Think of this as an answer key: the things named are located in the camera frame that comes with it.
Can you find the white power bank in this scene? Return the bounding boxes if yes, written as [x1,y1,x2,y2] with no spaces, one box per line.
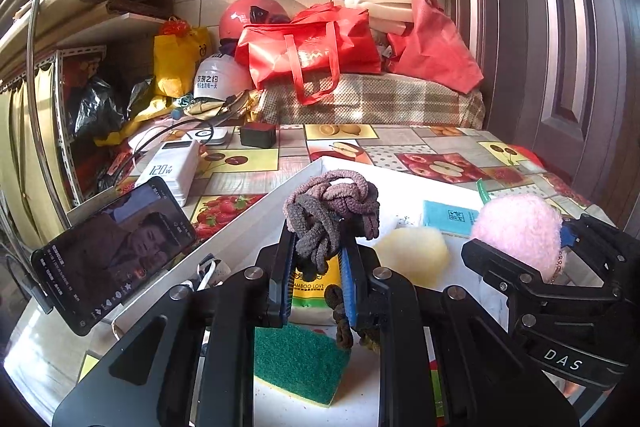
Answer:
[134,141,202,206]

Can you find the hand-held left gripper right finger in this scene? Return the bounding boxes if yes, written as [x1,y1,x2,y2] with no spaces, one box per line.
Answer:
[340,232,581,427]

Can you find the fruit print tablecloth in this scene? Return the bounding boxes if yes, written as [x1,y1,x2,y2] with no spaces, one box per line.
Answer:
[10,123,616,408]

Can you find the yellow tissue pack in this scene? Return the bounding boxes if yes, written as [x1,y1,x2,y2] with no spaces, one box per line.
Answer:
[292,254,343,314]

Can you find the brown braided hair tie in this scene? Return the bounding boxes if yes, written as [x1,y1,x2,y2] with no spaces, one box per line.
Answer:
[284,170,382,243]

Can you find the pink plush toy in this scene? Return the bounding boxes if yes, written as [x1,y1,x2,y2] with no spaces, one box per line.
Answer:
[471,194,571,285]

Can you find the yellow green scouring sponge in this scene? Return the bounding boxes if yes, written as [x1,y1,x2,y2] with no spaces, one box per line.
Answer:
[252,324,352,408]

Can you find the black charger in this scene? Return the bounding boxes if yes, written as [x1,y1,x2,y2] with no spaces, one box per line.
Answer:
[238,123,277,148]

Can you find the beige sponge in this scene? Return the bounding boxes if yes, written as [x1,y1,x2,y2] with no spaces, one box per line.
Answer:
[374,227,448,280]

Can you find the black plastic bag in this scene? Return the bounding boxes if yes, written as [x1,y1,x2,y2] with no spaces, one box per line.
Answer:
[67,77,126,140]

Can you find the yellow bag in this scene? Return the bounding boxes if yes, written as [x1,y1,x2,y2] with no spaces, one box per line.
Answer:
[152,22,213,98]

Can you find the coral nonwoven bag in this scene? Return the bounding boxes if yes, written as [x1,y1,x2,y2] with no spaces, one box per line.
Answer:
[386,0,485,95]

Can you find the red tote bag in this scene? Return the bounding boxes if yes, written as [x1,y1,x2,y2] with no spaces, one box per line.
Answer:
[234,3,383,106]

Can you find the white cable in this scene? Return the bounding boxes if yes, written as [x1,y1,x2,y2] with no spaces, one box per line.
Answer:
[192,257,221,293]

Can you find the red cushion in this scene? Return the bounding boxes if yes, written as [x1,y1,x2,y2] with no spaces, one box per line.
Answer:
[505,146,548,172]

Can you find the metal shelf rack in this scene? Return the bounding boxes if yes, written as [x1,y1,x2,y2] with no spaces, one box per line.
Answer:
[50,44,108,212]

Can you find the tan braided hair tie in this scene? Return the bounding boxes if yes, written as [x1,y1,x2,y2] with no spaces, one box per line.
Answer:
[327,284,381,353]

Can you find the yellow curtain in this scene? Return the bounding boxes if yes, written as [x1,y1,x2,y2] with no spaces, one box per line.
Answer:
[0,77,66,248]

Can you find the blue tissue pack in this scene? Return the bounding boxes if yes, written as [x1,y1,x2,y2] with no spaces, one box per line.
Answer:
[419,199,482,239]

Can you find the black charging cable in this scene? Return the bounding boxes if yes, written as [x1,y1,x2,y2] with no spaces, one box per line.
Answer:
[107,119,241,178]

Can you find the plaid covered bench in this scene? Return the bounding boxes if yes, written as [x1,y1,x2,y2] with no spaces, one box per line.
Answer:
[250,72,486,130]

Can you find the black smartphone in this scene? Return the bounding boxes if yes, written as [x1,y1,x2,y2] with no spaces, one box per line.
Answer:
[31,176,197,337]

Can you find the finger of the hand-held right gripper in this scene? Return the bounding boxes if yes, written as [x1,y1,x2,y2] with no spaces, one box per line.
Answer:
[461,238,630,390]
[562,213,632,284]

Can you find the pink helmet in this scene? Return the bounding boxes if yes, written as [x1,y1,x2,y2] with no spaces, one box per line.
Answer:
[218,0,291,52]

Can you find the white round device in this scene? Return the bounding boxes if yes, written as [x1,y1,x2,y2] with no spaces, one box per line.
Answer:
[185,127,233,150]

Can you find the dark grey hair tie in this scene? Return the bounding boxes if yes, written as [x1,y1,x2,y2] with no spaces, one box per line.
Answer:
[286,202,346,280]

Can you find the white cardboard box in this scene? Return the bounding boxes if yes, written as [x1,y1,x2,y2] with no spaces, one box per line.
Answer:
[110,157,566,427]

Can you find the white helmet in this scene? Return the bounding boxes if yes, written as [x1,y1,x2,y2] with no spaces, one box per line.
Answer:
[192,54,256,102]

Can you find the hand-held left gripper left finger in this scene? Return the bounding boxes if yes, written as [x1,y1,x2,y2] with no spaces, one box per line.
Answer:
[52,219,296,427]

